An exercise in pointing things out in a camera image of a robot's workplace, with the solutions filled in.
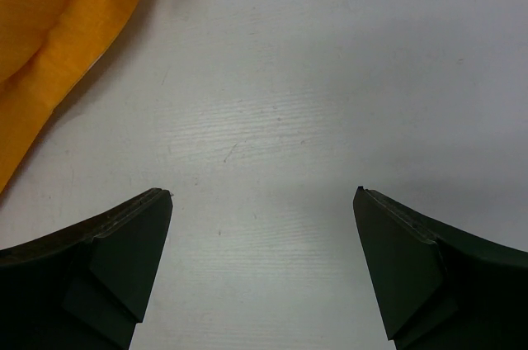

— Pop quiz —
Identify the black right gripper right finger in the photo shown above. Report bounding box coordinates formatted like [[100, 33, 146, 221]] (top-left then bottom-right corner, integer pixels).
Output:
[[353, 187, 527, 349]]

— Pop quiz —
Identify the orange pillowcase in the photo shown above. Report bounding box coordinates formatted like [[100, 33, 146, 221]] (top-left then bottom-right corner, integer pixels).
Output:
[[1, 0, 139, 187]]

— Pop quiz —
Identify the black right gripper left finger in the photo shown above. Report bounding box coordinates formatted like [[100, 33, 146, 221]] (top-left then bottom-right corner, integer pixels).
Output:
[[1, 188, 172, 349]]

